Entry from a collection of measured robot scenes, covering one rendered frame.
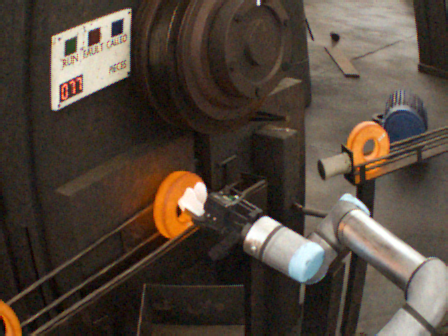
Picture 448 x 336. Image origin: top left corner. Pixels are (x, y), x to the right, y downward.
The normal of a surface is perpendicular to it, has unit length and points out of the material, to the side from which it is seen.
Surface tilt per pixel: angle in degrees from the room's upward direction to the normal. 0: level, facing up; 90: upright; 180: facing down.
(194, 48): 86
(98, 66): 90
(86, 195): 90
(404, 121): 90
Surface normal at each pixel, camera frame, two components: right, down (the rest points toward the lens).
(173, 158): 0.81, 0.19
